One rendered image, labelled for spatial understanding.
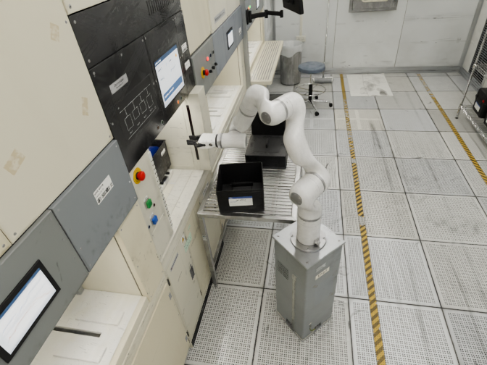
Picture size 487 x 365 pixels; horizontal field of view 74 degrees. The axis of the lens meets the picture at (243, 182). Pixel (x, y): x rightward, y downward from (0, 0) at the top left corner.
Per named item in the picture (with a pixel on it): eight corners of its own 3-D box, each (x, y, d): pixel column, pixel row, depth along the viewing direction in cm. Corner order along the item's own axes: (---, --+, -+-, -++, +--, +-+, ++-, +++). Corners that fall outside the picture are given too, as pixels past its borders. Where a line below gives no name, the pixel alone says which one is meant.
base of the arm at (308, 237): (333, 240, 173) (337, 215, 162) (307, 258, 165) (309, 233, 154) (308, 221, 186) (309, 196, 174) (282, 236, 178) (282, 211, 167)
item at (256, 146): (286, 169, 227) (286, 153, 219) (244, 167, 232) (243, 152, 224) (288, 146, 250) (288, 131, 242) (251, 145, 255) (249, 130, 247)
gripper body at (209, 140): (218, 151, 179) (198, 150, 181) (222, 141, 187) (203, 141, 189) (216, 139, 174) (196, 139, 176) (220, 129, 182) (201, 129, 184)
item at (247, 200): (219, 213, 197) (215, 191, 186) (222, 185, 219) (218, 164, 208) (264, 211, 195) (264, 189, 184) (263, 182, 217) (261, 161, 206)
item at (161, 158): (159, 191, 196) (146, 146, 176) (128, 189, 200) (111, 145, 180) (173, 167, 215) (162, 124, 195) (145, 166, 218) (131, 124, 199)
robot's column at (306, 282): (333, 317, 218) (346, 241, 172) (302, 342, 207) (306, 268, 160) (304, 289, 237) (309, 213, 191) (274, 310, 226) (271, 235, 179)
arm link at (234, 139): (223, 128, 179) (220, 141, 175) (246, 129, 177) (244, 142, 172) (225, 138, 186) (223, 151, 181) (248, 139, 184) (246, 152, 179)
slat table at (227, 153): (294, 295, 233) (296, 220, 187) (213, 287, 245) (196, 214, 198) (301, 183, 333) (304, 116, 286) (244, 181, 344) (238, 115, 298)
